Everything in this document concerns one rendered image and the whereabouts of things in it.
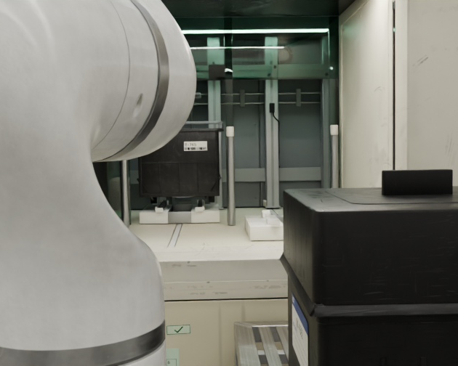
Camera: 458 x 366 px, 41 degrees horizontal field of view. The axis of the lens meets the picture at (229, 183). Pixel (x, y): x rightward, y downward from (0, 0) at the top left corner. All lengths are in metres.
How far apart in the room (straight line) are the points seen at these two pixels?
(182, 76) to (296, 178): 1.59
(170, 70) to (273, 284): 0.76
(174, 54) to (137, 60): 0.05
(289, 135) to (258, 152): 0.12
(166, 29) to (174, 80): 0.04
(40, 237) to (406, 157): 0.84
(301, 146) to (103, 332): 1.69
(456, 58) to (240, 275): 0.53
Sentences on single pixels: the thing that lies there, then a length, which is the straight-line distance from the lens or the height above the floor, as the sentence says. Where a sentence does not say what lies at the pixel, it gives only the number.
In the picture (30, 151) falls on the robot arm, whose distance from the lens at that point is 0.32.
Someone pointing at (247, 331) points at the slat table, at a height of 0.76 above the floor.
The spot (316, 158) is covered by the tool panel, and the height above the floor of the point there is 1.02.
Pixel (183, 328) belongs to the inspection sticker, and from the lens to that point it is 1.15.
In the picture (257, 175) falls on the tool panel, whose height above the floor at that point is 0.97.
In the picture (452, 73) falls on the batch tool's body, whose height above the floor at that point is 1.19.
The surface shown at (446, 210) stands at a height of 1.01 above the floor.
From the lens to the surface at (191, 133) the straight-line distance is 1.62.
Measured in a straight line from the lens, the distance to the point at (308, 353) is 0.69.
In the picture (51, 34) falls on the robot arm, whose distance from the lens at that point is 0.32.
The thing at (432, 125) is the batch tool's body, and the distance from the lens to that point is 1.12.
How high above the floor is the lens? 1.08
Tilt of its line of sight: 4 degrees down
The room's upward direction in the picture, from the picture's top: 1 degrees counter-clockwise
